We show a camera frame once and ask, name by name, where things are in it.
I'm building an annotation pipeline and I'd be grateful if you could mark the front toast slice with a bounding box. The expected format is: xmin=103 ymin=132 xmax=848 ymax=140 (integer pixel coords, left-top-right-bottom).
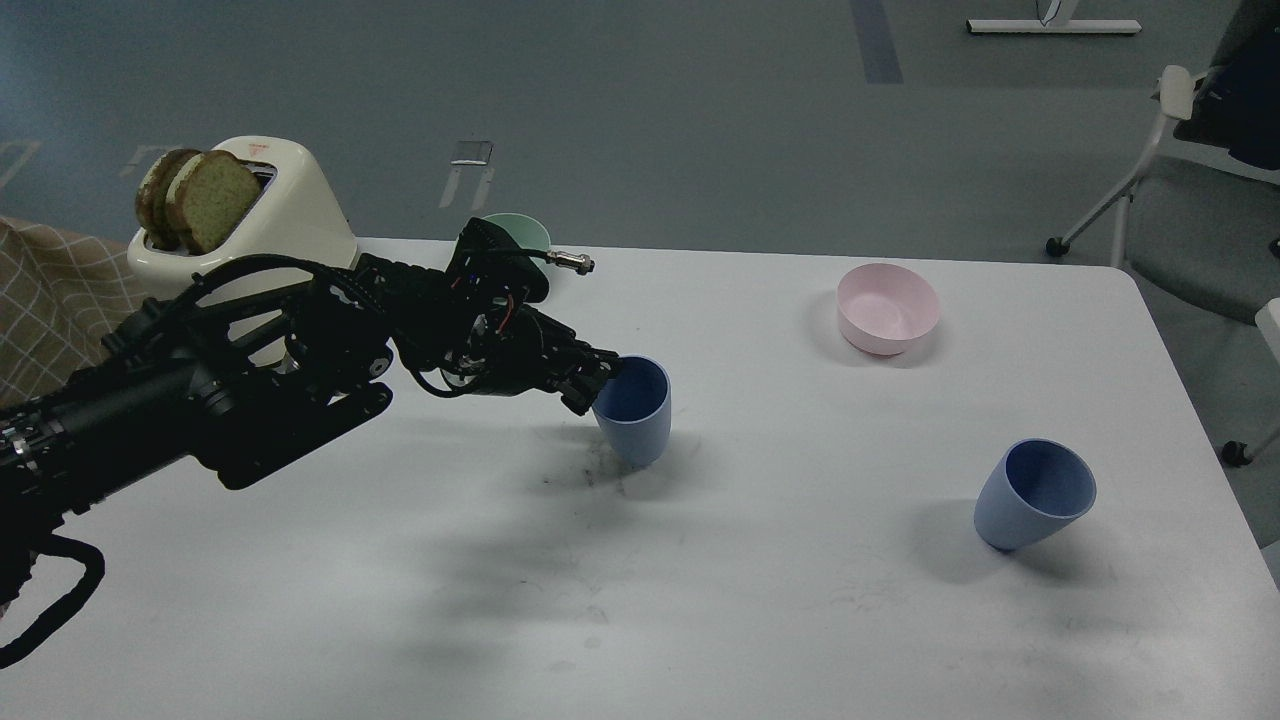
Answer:
xmin=164 ymin=150 xmax=262 ymax=255

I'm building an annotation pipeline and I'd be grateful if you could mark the mint green bowl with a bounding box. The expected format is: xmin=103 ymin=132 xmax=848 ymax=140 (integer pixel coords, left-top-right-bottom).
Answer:
xmin=483 ymin=213 xmax=550 ymax=251

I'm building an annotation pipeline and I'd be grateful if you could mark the white frame office chair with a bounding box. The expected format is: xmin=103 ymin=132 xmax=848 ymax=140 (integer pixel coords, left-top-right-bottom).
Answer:
xmin=1044 ymin=1 xmax=1279 ymax=325

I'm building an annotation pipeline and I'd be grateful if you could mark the toast slice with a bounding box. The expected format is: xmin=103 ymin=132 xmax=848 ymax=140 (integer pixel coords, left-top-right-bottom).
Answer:
xmin=164 ymin=150 xmax=262 ymax=255
xmin=134 ymin=149 xmax=204 ymax=251

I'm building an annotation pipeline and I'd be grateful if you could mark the white table leg base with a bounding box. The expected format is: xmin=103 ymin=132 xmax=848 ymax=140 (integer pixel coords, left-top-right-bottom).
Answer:
xmin=966 ymin=1 xmax=1143 ymax=36

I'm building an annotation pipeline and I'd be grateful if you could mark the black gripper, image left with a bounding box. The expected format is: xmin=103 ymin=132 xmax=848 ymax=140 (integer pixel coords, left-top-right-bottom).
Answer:
xmin=440 ymin=218 xmax=623 ymax=416

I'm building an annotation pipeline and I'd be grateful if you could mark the blue cup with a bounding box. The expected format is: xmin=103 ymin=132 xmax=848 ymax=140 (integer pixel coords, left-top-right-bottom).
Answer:
xmin=973 ymin=438 xmax=1097 ymax=552
xmin=591 ymin=355 xmax=673 ymax=468

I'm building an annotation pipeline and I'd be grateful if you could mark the pink bowl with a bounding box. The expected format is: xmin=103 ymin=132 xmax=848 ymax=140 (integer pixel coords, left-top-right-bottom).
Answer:
xmin=836 ymin=263 xmax=941 ymax=357

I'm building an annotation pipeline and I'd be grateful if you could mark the cream white toaster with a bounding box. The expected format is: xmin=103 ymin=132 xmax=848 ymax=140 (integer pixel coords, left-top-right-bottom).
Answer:
xmin=127 ymin=136 xmax=357 ymax=300

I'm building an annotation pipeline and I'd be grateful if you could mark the rear toast slice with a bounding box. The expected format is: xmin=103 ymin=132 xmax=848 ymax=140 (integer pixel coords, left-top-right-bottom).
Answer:
xmin=134 ymin=149 xmax=204 ymax=251

